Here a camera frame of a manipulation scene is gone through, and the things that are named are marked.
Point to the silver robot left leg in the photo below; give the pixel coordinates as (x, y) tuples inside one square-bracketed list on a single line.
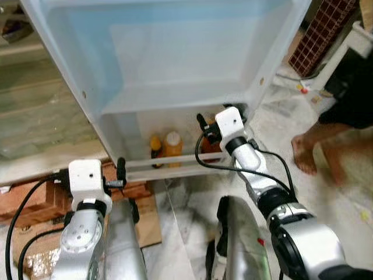
[(125, 245)]

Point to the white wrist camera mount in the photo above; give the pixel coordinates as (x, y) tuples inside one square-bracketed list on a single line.
[(86, 178), (229, 123)]

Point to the silver robot right leg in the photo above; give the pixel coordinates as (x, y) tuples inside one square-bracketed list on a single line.
[(242, 239)]

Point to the brown bottle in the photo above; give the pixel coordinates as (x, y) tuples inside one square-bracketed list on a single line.
[(211, 151)]

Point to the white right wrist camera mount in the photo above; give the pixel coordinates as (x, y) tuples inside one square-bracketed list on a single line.
[(229, 123)]

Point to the small dark bottle yellow cap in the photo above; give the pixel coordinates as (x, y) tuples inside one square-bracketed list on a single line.
[(156, 153)]

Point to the brown lattice panel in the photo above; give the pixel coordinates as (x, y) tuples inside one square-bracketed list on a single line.
[(320, 35)]

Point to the white fridge door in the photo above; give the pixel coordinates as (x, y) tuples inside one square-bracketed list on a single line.
[(169, 64)]

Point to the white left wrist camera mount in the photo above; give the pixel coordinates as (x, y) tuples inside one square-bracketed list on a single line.
[(86, 178)]

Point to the orange juice bottle white cap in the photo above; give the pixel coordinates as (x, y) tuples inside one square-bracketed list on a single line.
[(173, 150)]

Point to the red bricks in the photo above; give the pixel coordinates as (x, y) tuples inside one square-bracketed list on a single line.
[(41, 201)]

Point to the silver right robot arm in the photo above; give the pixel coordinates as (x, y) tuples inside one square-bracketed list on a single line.
[(303, 233)]

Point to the silver robot leg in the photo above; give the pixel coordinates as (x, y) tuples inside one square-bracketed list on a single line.
[(125, 245), (242, 239)]

